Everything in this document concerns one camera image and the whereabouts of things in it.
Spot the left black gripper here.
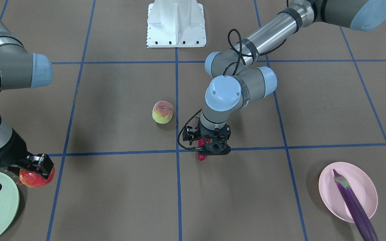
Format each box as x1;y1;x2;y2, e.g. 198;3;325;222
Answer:
182;123;231;156

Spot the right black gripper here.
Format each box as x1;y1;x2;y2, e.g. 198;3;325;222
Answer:
0;129;54;180

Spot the red-orange pomegranate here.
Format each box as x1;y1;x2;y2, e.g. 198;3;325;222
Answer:
19;167;55;188

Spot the red chili pepper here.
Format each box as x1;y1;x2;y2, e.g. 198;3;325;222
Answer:
197;138;209;161

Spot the yellow-pink peach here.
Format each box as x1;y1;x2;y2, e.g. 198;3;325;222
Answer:
152;100;173;124

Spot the purple eggplant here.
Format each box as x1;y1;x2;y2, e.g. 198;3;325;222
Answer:
332;169;379;241

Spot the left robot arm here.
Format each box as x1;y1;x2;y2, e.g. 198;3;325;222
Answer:
177;0;386;156

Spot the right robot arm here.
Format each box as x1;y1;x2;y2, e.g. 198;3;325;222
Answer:
0;20;54;179

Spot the pink plate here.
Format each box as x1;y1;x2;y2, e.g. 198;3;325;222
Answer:
318;162;378;223

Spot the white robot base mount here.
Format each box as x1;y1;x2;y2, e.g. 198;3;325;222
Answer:
146;0;207;48

